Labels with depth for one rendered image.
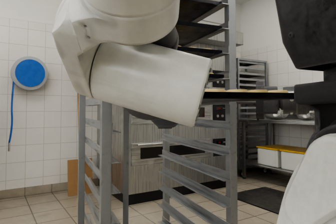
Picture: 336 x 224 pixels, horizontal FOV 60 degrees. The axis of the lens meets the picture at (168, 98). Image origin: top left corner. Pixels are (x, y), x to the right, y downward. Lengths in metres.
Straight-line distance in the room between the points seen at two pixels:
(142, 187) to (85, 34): 3.14
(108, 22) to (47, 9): 3.93
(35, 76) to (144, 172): 1.70
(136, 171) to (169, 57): 3.01
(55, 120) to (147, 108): 3.70
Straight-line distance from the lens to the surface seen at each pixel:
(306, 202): 0.43
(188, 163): 1.35
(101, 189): 0.91
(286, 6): 0.43
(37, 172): 3.98
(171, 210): 1.59
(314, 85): 0.44
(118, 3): 0.17
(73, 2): 0.21
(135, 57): 0.25
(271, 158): 4.35
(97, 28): 0.20
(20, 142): 3.90
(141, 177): 3.28
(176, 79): 0.24
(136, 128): 3.18
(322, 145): 0.40
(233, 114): 1.07
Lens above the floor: 1.02
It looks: 2 degrees up
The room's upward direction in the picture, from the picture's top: straight up
